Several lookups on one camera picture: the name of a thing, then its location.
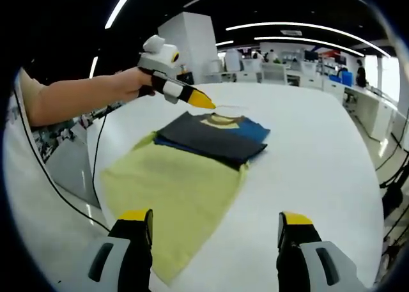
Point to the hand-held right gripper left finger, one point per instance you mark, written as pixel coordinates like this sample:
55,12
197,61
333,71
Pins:
134,257

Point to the straight ceiling light strip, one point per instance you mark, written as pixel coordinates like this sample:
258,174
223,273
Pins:
123,6

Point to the small black cabinet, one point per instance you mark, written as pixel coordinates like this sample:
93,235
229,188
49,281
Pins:
185,78

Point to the white lab counter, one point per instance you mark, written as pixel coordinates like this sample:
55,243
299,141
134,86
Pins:
380,113

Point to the short curved ceiling light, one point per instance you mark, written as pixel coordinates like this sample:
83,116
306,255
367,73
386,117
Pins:
303,38

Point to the ceiling air vent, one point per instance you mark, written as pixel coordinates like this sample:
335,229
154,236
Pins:
291,32

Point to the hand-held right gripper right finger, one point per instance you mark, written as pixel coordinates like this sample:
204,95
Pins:
294,257

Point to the yellow blue grey garment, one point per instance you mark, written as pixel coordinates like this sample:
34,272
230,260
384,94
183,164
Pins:
179,183

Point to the white square pillar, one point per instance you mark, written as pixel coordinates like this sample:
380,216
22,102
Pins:
191,43

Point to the person's white printed shirt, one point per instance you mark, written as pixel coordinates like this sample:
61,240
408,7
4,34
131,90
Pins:
41,209

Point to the large blue storage bin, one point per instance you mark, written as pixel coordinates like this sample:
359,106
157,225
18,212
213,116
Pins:
347,78

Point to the person's left hand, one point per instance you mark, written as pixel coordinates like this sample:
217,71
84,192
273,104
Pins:
135,82

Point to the long curved ceiling light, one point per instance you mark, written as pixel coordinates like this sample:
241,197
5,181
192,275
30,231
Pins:
297,23

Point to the low blue storage bin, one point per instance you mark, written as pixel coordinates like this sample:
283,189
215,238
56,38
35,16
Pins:
335,78

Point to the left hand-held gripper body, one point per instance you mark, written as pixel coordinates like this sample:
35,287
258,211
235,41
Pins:
159,57

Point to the black laptop stand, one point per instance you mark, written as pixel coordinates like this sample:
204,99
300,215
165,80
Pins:
394,193

